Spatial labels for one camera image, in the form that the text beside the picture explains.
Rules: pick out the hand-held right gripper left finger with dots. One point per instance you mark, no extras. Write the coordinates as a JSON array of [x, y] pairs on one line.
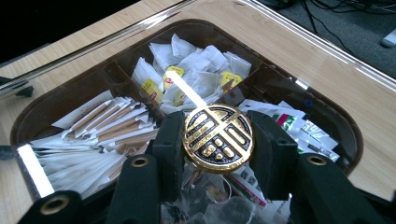
[[169, 152]]

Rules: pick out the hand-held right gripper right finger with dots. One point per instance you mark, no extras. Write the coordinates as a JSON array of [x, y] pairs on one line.
[[274, 152]]

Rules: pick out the brown divided storage box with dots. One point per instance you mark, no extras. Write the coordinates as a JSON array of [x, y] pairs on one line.
[[93, 73]]

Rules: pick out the pile of paper-wrapped sticks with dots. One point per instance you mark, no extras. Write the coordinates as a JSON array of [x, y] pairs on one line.
[[102, 130]]

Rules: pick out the dark divided tray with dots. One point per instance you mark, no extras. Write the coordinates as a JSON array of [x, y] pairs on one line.
[[218, 137]]

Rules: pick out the white desk frame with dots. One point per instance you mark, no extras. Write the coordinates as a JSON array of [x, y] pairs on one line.
[[389, 39]]

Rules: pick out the pile of white sachets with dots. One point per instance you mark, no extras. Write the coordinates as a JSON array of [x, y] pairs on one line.
[[308, 130]]

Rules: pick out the pile of dark clear packets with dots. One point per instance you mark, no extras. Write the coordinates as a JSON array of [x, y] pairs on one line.
[[202, 193]]

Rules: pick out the pile of yellow-tagged tea bags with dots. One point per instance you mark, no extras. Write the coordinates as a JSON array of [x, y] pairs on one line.
[[199, 71]]

